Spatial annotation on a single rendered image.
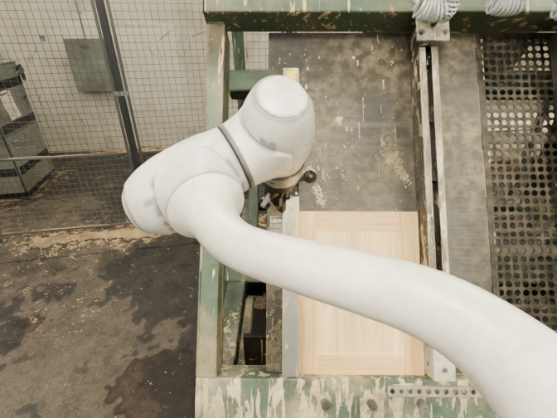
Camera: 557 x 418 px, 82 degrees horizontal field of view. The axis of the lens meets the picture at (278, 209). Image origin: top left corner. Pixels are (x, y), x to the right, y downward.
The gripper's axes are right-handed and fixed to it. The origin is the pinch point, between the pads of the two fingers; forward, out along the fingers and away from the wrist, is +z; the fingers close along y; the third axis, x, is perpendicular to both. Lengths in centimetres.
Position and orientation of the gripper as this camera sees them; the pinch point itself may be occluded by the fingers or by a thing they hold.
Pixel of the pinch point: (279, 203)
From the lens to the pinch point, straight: 79.4
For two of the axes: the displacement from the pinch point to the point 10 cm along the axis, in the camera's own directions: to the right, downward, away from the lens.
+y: -5.7, 7.8, -2.5
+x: 8.2, 5.4, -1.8
